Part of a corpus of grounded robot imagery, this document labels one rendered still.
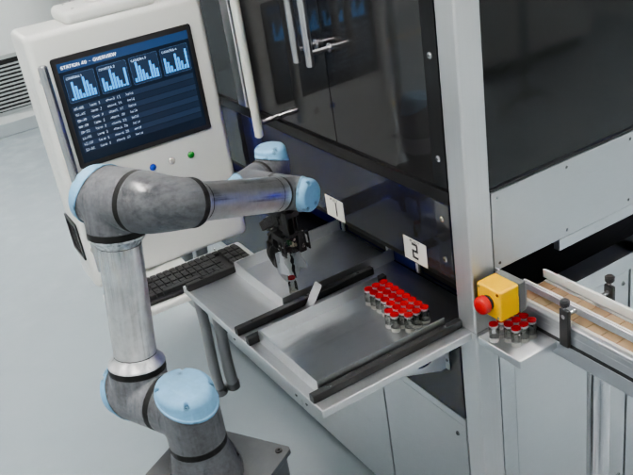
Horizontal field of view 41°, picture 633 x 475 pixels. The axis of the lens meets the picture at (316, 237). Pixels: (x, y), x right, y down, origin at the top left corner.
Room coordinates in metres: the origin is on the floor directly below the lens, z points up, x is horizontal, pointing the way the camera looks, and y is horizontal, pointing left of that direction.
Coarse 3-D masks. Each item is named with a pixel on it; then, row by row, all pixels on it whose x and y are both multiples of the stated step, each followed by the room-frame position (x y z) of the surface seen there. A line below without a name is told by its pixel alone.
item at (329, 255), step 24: (312, 240) 2.12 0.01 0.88; (336, 240) 2.10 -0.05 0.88; (360, 240) 2.08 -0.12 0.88; (240, 264) 2.01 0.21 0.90; (264, 264) 2.03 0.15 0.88; (288, 264) 2.01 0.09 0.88; (312, 264) 1.99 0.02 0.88; (336, 264) 1.96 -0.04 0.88; (360, 264) 1.89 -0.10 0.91; (384, 264) 1.92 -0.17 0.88; (264, 288) 1.86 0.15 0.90; (288, 288) 1.88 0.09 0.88
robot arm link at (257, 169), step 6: (252, 162) 1.80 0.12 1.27; (258, 162) 1.79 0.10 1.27; (246, 168) 1.77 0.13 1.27; (252, 168) 1.77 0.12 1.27; (258, 168) 1.77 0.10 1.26; (264, 168) 1.77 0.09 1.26; (234, 174) 1.75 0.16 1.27; (240, 174) 1.74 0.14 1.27; (246, 174) 1.74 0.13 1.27; (252, 174) 1.73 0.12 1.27; (258, 174) 1.72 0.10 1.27; (264, 174) 1.72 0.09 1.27
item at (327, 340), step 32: (352, 288) 1.77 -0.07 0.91; (288, 320) 1.69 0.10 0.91; (320, 320) 1.70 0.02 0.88; (352, 320) 1.68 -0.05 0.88; (384, 320) 1.66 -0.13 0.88; (288, 352) 1.59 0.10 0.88; (320, 352) 1.57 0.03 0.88; (352, 352) 1.55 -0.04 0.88; (384, 352) 1.51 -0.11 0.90; (320, 384) 1.43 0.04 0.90
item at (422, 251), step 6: (408, 240) 1.74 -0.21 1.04; (414, 240) 1.71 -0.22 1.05; (408, 246) 1.74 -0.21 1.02; (414, 246) 1.71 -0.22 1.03; (420, 246) 1.70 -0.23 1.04; (408, 252) 1.74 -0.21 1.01; (420, 252) 1.70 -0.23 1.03; (426, 252) 1.68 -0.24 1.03; (414, 258) 1.72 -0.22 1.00; (420, 258) 1.70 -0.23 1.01; (426, 258) 1.68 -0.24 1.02; (420, 264) 1.70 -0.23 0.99; (426, 264) 1.68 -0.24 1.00
